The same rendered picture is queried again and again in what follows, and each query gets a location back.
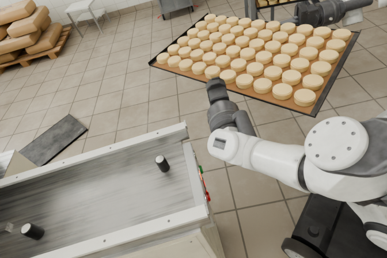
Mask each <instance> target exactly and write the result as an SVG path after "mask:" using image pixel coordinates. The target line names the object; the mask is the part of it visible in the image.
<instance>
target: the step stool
mask: <svg viewBox="0 0 387 258"><path fill-rule="evenodd" d="M94 1H95V0H85V1H81V2H76V3H72V4H71V5H70V6H69V7H68V8H67V9H66V10H65V11H64V12H65V13H67V15H68V17H69V18H70V20H71V22H72V23H73V25H74V26H75V28H76V30H77V31H78V33H79V34H80V36H81V37H82V38H84V37H83V35H82V33H81V32H80V30H79V29H78V27H77V25H78V23H79V22H80V21H83V20H85V21H86V23H87V25H88V27H90V24H89V23H88V21H87V20H88V19H92V18H93V19H94V21H95V23H96V24H97V26H98V28H99V30H100V32H101V34H103V31H102V29H101V27H100V26H99V24H98V20H99V19H100V17H101V16H102V15H103V13H105V15H106V17H107V19H108V21H109V22H111V20H110V18H109V16H108V14H107V12H106V9H105V8H103V9H99V10H94V11H91V9H90V6H91V4H92V3H93V2H94ZM86 8H88V10H89V12H86V13H82V14H81V15H80V16H79V17H78V19H77V20H76V21H77V22H76V23H75V22H74V20H73V19H72V17H71V15H70V14H69V12H74V11H77V10H82V9H86ZM96 18H97V19H96Z"/></svg>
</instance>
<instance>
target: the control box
mask: <svg viewBox="0 0 387 258"><path fill-rule="evenodd" d="M182 146H183V151H184V157H185V161H186V164H187V169H188V175H189V180H190V183H191V188H192V193H193V198H194V201H195V206H199V205H202V204H204V202H207V199H206V196H205V194H206V192H207V191H206V190H207V189H206V186H205V184H204V180H203V177H202V179H201V176H202V174H201V172H200V173H199V171H200V169H199V162H198V159H196V157H195V153H194V149H193V147H192V144H191V142H187V143H184V144H182ZM200 174H201V176H200ZM207 205H208V209H209V212H210V220H211V224H209V225H205V227H206V229H207V228H210V227H213V226H215V222H214V218H213V214H212V211H211V207H210V203H209V201H208V203H207Z"/></svg>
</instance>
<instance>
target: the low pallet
mask: <svg viewBox="0 0 387 258"><path fill-rule="evenodd" d="M71 29H72V26H70V27H68V28H64V29H63V30H62V33H61V34H60V36H59V39H58V41H57V42H56V44H55V47H54V48H52V49H49V50H45V51H42V52H38V53H36V54H32V55H30V54H28V53H27V52H26V50H25V48H24V49H23V50H22V51H21V52H20V54H19V56H18V57H17V58H16V59H15V60H12V61H9V62H5V63H2V64H0V74H3V72H4V71H5V70H6V69H7V67H8V66H10V65H14V64H16V63H20V64H21V65H22V66H23V67H28V66H30V65H31V63H32V62H33V60H34V58H38V57H41V56H44V55H48V56H49V57H50V58H51V59H55V58H58V56H59V54H60V52H61V50H62V48H63V46H64V44H65V42H66V40H67V38H68V36H69V33H70V30H71Z"/></svg>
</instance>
